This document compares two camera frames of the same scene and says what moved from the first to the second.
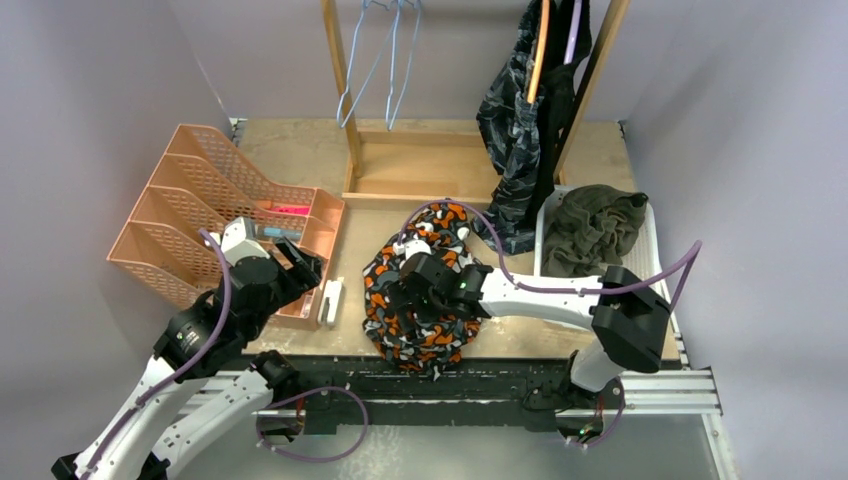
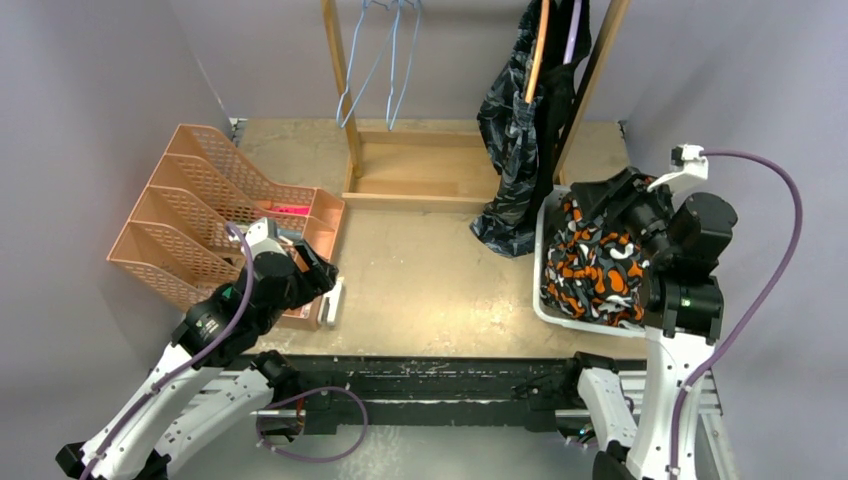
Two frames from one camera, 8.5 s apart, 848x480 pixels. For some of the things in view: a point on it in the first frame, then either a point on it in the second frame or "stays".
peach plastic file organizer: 201,187 stays
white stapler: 328,310 stays
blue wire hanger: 342,125 stays
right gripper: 402,296 to 601,196
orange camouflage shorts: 434,346 to 595,270
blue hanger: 394,62 stays
